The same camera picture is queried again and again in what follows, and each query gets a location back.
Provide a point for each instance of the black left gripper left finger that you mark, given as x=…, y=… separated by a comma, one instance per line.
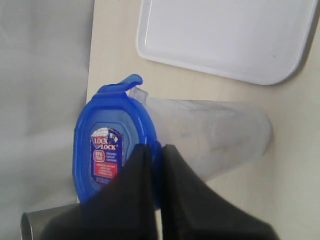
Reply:
x=122, y=210

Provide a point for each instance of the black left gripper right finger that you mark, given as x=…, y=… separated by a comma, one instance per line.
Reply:
x=190, y=210

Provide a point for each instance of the clear plastic tall container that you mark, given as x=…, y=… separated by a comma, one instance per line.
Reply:
x=213, y=137

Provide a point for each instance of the white backdrop curtain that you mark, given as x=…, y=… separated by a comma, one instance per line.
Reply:
x=45, y=50

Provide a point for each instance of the white plastic tray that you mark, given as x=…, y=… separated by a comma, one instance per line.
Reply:
x=261, y=42

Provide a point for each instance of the blue plastic container lid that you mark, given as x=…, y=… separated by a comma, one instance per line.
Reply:
x=105, y=134

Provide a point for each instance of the stainless steel cup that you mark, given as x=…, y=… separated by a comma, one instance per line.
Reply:
x=32, y=224

